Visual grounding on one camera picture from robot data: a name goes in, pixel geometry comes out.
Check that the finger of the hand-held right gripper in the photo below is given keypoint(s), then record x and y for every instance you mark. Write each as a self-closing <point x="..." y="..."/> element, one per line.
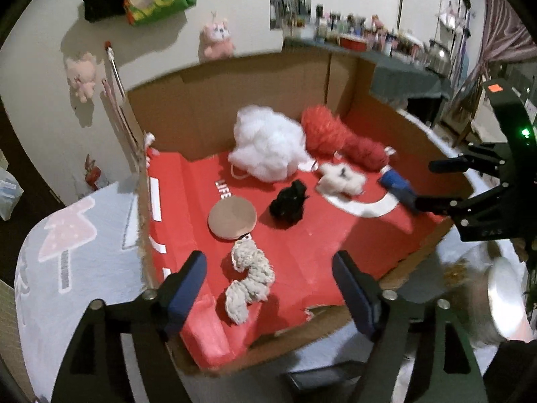
<point x="457" y="163"/>
<point x="444" y="205"/>

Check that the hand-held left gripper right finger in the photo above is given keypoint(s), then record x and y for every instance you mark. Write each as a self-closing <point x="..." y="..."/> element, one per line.
<point x="354" y="294"/>

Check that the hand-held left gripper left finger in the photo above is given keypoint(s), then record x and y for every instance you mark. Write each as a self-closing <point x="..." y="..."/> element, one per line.
<point x="186" y="289"/>

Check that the cardboard box with red lining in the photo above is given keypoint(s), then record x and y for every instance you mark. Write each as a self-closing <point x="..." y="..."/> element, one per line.
<point x="319" y="252"/>

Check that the blue soft cloth roll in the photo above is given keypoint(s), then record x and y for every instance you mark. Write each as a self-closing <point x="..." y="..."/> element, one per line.
<point x="394" y="181"/>

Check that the beige knitted scrunchie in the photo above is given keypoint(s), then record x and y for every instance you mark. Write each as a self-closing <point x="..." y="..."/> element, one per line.
<point x="247" y="277"/>

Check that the round beige powder puff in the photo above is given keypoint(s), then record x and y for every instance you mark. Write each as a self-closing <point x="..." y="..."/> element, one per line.
<point x="233" y="218"/>

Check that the red knitted scrunchie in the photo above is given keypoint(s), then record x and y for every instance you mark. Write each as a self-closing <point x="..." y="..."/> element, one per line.
<point x="365" y="151"/>

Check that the white fluffy scrunchie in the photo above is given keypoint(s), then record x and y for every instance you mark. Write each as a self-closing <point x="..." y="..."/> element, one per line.
<point x="342" y="180"/>

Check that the black scrunchie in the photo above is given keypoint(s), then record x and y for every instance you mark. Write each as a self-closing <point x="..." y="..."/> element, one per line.
<point x="289" y="203"/>

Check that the large jar with metal lid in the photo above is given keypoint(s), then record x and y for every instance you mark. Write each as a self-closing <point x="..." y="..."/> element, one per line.
<point x="503" y="298"/>

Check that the table with green cloth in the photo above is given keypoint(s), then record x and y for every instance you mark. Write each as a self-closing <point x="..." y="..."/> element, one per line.
<point x="402" y="77"/>

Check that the metal kettle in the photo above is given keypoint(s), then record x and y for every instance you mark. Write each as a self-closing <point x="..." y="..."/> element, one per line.
<point x="438" y="52"/>

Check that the red mesh bath pouf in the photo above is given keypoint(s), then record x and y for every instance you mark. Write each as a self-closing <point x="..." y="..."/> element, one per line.
<point x="325" y="128"/>

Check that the pink curtain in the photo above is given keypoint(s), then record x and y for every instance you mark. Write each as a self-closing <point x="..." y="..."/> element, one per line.
<point x="499" y="29"/>

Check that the red basin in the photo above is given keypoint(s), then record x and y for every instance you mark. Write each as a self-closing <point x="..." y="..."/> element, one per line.
<point x="354" y="43"/>

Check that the white metal rack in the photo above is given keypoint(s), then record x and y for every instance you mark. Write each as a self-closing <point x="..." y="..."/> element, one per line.
<point x="455" y="0"/>

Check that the white pink mesh bath pouf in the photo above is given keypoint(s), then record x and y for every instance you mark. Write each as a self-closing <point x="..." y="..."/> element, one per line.
<point x="268" y="145"/>

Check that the row of cosmetic bottles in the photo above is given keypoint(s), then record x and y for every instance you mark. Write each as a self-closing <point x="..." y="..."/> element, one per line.
<point x="356" y="25"/>

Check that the white plastic bag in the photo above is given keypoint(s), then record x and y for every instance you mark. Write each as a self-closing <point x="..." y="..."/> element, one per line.
<point x="6" y="193"/>

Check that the long brush with red tip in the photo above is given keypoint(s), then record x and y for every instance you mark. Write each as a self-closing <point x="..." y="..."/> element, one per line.
<point x="117" y="88"/>

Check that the pale pink plush toy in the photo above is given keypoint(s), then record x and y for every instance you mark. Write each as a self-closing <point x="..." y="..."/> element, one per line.
<point x="82" y="75"/>

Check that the bright pink plush toy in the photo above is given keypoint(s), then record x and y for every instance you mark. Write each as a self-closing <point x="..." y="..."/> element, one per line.
<point x="218" y="37"/>

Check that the red strawberry wall decoration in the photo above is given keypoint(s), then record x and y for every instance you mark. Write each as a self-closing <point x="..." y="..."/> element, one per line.
<point x="92" y="172"/>

